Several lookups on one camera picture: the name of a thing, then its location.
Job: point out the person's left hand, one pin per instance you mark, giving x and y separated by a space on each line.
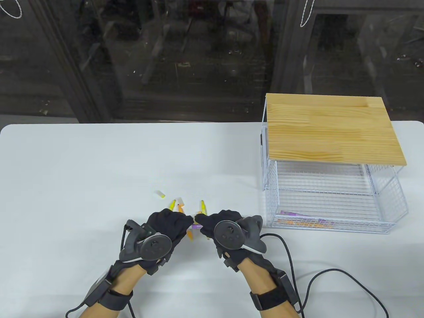
165 222

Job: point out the person's right hand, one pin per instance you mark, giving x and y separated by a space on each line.
218 217

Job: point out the yellow double-ended highlighter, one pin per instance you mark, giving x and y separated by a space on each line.
172 205
203 207

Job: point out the purple double-ended highlighter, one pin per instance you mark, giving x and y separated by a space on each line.
195 227
288 213

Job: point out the group of clear highlighter caps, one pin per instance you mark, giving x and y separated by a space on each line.
161 194

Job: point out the orange double-ended highlighter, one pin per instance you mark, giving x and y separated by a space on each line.
190 236
285 222

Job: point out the person's left forearm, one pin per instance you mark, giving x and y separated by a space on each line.
127 281

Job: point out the person's right forearm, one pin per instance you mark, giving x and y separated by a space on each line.
261 278

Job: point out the black right hand controller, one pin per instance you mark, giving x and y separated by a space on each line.
228 235

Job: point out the black hand controller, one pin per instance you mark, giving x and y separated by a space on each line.
152 248
228 235

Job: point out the black left hand controller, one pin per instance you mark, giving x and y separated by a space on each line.
152 248

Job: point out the black left wrist sensor box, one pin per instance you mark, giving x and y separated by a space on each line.
97 288

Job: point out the black wrist sensor box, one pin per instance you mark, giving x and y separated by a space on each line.
288 286
97 288

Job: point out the black right wrist sensor box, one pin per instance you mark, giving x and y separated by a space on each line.
288 286

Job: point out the dark window mullion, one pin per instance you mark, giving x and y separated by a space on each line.
76 73
285 59

